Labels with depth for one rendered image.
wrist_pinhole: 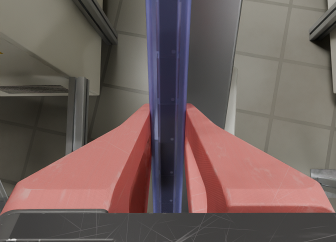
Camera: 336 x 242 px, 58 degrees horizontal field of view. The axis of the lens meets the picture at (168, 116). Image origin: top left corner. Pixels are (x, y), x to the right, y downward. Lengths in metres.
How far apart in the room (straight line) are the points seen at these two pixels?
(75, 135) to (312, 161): 0.75
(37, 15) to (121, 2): 0.56
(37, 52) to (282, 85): 0.78
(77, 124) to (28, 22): 0.26
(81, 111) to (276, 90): 0.65
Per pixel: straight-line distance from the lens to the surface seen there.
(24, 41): 0.63
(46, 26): 0.71
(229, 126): 0.22
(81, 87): 0.78
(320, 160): 1.12
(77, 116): 0.77
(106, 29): 1.01
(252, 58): 1.11
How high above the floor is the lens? 1.04
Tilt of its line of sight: 82 degrees down
